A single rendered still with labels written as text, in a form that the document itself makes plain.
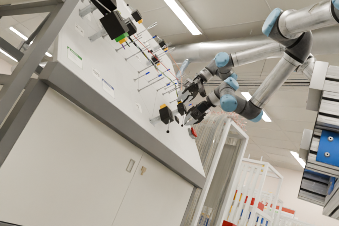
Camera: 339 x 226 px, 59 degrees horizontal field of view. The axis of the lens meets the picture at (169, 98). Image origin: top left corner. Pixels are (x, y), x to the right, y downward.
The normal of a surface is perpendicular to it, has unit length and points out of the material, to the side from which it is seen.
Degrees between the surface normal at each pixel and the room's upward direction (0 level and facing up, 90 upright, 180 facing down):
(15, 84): 90
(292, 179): 90
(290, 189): 90
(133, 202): 90
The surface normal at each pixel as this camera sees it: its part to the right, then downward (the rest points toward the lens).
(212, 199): -0.59, -0.50
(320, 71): -0.31, -0.46
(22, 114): 0.80, 0.11
